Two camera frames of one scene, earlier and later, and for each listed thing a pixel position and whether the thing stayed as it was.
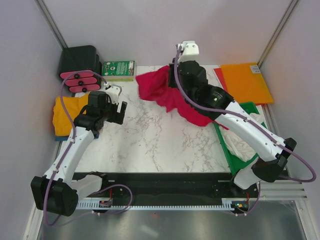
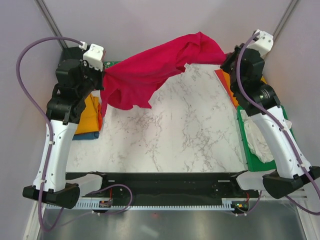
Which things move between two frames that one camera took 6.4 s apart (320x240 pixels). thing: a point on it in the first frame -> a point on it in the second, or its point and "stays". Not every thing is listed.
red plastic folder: (219, 73) stays
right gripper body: (171, 82) -> (227, 63)
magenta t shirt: (154, 85) -> (132, 82)
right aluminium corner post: (291, 6) stays
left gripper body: (110, 114) -> (94, 77)
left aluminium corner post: (50, 23) stays
